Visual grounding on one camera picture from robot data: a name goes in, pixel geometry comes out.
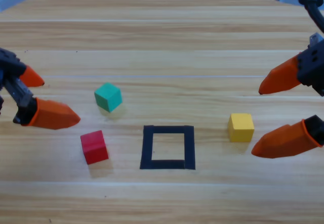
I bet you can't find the red wooden cube block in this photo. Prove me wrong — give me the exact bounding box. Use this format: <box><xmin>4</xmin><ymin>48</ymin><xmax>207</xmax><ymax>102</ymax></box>
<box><xmin>80</xmin><ymin>129</ymin><xmax>109</xmax><ymax>165</ymax></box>

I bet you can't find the yellow wooden cube block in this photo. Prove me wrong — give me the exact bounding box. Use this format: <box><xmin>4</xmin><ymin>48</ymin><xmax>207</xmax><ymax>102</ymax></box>
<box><xmin>227</xmin><ymin>113</ymin><xmax>255</xmax><ymax>143</ymax></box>

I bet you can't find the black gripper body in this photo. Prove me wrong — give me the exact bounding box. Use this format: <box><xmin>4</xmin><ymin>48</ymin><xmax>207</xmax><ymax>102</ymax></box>
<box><xmin>0</xmin><ymin>47</ymin><xmax>35</xmax><ymax>116</ymax></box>
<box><xmin>296</xmin><ymin>33</ymin><xmax>324</xmax><ymax>97</ymax></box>

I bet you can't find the black tape square outline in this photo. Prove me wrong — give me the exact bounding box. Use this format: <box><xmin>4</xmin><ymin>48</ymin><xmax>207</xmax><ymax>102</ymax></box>
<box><xmin>139</xmin><ymin>125</ymin><xmax>196</xmax><ymax>170</ymax></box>

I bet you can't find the green wooden cube block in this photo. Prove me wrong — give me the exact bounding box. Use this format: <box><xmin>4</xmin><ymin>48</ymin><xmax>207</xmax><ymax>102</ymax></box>
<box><xmin>94</xmin><ymin>82</ymin><xmax>123</xmax><ymax>113</ymax></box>

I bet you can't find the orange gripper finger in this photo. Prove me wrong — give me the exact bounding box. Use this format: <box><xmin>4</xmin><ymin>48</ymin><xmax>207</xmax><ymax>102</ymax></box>
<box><xmin>258</xmin><ymin>56</ymin><xmax>303</xmax><ymax>95</ymax></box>
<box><xmin>13</xmin><ymin>97</ymin><xmax>81</xmax><ymax>130</ymax></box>
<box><xmin>19</xmin><ymin>66</ymin><xmax>45</xmax><ymax>87</ymax></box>
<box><xmin>251</xmin><ymin>115</ymin><xmax>324</xmax><ymax>159</ymax></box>

